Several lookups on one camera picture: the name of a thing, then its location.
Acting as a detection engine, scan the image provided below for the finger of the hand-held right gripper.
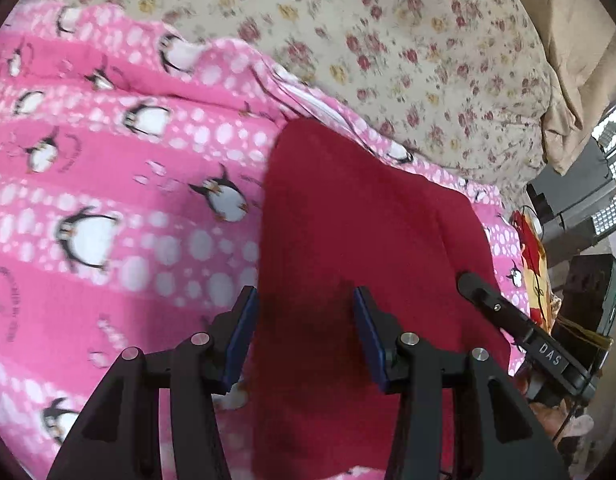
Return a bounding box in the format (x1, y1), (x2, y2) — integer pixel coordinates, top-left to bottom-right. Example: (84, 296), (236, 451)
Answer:
(457, 272), (534, 345)

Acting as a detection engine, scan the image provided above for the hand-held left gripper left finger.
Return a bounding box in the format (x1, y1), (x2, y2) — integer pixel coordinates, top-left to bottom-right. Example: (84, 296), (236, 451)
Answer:
(46, 285), (261, 480)

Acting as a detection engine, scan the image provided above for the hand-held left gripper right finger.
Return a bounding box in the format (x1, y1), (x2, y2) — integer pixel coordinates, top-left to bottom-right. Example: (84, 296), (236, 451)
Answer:
(352, 286), (575, 480)

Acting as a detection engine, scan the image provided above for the red knitted garment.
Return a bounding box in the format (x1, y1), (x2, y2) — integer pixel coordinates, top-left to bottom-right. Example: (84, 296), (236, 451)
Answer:
(249, 117), (514, 480)

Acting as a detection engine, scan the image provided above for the yellow red cartoon cloth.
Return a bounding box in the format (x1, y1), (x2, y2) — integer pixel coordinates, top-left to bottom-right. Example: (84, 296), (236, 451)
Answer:
(509, 209), (561, 333)

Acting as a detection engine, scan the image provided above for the black device with green light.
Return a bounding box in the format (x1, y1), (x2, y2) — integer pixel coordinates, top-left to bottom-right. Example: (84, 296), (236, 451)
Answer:
(563, 254), (616, 338)

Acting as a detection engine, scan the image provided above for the black box device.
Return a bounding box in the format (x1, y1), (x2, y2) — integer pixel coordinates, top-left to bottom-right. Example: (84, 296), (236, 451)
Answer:
(525, 139), (616, 247)

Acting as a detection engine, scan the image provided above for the pink penguin print blanket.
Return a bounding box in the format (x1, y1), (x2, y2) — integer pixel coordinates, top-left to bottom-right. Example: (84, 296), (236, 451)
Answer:
(0, 0), (526, 480)

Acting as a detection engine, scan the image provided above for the beige pillow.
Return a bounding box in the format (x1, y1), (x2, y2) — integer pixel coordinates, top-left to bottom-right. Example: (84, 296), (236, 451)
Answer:
(505, 0), (616, 177)

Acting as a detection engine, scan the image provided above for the floral bed sheet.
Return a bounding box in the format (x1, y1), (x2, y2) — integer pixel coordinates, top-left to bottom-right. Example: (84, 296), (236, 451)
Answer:
(25, 0), (559, 211)

